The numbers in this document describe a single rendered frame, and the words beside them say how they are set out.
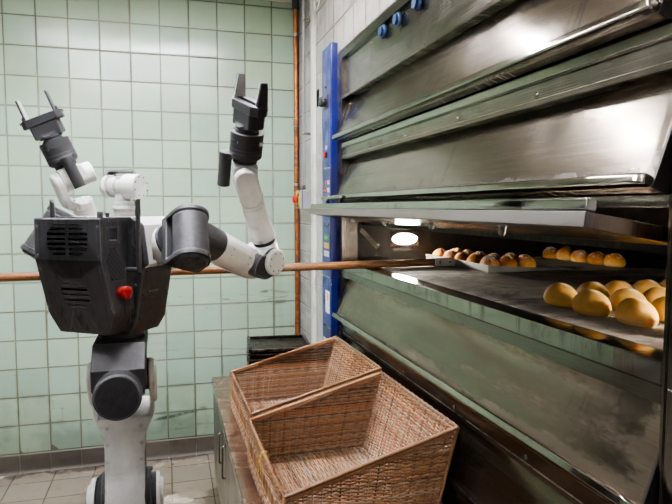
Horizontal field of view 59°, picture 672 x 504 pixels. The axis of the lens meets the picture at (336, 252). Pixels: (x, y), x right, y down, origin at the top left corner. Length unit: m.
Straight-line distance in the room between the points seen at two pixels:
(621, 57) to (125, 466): 1.52
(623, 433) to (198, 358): 2.73
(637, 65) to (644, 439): 0.61
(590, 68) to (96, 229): 1.10
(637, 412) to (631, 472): 0.10
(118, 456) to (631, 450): 1.26
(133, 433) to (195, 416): 1.88
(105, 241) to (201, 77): 2.14
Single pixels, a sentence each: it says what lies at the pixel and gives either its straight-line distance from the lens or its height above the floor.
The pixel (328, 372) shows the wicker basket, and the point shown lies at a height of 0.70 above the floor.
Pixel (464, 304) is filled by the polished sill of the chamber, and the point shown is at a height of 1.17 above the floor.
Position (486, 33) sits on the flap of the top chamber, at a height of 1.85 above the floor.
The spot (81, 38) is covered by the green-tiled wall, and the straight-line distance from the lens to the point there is 3.58.
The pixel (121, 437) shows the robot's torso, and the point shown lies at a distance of 1.79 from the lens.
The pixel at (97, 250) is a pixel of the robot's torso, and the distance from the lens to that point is 1.50.
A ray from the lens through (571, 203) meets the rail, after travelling 0.99.
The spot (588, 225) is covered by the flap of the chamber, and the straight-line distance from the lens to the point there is 0.96.
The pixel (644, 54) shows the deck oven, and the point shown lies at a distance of 1.13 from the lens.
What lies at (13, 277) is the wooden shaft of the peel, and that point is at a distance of 2.27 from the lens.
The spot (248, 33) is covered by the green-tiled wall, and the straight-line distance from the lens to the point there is 3.61.
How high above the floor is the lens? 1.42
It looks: 4 degrees down
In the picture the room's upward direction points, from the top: straight up
